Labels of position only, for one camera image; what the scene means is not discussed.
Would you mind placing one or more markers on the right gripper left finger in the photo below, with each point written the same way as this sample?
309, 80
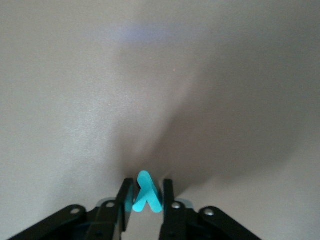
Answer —
105, 220

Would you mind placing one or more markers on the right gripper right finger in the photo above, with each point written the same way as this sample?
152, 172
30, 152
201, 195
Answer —
180, 225

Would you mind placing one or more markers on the teal letter y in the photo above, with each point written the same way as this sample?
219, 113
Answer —
147, 192

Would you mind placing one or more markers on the brown table cover sheet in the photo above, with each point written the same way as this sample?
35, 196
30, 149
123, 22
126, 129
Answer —
75, 100

